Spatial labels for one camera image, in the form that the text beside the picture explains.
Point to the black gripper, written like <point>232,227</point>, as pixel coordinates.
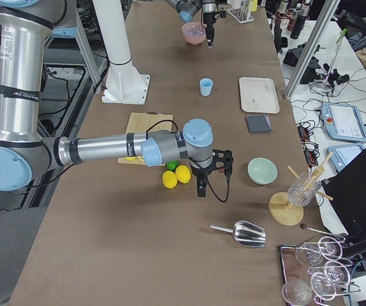
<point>208,18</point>
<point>199,173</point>

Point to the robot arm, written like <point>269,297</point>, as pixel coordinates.
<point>25,154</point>
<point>188,9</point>

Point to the pile of clear ice cubes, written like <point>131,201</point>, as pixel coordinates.
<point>194,29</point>

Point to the light blue plastic cup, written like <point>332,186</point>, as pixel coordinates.
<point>206,86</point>

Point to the wooden cup stand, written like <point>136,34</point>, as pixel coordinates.
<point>282,210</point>

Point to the pink bowl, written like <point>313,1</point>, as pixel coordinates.
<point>193,40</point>

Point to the mint green bowl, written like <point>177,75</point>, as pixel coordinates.
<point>262,171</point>

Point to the yellow lemon upper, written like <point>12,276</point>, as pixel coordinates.
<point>183,174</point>

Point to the yellow lemon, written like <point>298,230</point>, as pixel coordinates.
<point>169,179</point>
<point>183,174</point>

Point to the grey folded cloth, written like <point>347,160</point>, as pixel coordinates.
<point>258,123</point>

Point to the green lime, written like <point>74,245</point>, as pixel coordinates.
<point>172,166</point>

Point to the yellow lemon lower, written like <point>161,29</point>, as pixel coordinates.
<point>169,179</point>

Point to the cream rabbit tray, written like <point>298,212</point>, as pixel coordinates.
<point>258,95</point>

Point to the crystal glass on stand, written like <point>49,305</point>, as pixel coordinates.
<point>298,195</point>

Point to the wooden cutting board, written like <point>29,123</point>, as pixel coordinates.
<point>139,123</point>

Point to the blue teach pendant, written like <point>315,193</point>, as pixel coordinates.
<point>343,122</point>
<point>344,154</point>

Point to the black laptop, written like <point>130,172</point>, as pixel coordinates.
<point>348,189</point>

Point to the wine glass rack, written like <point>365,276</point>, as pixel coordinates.
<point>315,273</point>

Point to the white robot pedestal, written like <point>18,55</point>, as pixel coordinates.
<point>124,84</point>

